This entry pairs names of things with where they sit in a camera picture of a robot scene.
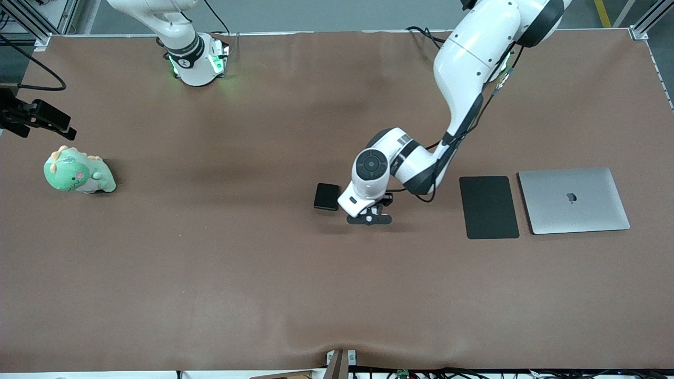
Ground black phone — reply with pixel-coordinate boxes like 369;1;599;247
313;183;341;212

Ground lit arm base connector box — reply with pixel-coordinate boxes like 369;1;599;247
209;34;231;78

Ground black mouse pad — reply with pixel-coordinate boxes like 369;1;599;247
459;176;520;240

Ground green dinosaur plush toy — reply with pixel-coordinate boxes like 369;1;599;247
44;145;117;194

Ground brown table cover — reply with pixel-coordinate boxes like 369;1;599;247
0;29;674;372

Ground silver laptop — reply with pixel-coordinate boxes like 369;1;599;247
518;167;631;235

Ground black left arm wrist cable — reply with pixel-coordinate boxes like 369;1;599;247
391;45;522;204

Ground metal bracket with brown post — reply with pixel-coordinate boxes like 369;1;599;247
325;348;358;379

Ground black left arm base cables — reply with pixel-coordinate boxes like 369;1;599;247
405;25;448;52

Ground black right arm base cable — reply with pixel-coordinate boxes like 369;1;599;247
202;0;232;36

